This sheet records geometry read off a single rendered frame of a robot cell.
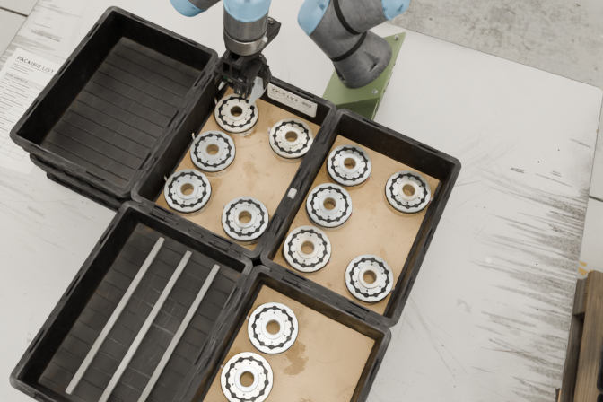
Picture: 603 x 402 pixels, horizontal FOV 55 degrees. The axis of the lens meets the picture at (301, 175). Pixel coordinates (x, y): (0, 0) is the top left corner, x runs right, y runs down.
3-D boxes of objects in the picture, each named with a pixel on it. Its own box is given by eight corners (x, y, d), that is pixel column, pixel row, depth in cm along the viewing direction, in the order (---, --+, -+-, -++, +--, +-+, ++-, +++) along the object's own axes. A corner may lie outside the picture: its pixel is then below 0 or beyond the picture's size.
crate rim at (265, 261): (392, 331, 113) (395, 329, 110) (257, 264, 116) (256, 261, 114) (460, 165, 127) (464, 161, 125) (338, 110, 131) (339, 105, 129)
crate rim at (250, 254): (222, 58, 135) (222, 52, 133) (337, 110, 131) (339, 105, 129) (129, 201, 120) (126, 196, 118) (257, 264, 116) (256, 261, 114)
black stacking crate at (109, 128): (122, 34, 148) (111, 5, 137) (224, 81, 144) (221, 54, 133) (28, 160, 133) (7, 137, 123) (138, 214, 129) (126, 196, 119)
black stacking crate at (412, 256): (383, 336, 122) (394, 328, 111) (258, 275, 125) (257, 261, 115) (447, 182, 136) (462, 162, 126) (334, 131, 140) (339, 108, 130)
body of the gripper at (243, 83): (213, 84, 112) (211, 50, 101) (234, 52, 115) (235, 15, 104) (247, 102, 112) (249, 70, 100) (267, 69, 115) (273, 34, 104)
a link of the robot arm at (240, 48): (236, -1, 100) (277, 21, 100) (236, 15, 104) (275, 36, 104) (214, 30, 97) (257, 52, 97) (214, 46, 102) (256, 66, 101)
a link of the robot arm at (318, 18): (328, 31, 148) (295, -6, 140) (371, 10, 139) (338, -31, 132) (320, 65, 141) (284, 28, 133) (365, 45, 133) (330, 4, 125)
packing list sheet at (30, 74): (11, 46, 157) (10, 45, 157) (88, 71, 156) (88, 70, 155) (-57, 147, 145) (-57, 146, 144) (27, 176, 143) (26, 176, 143)
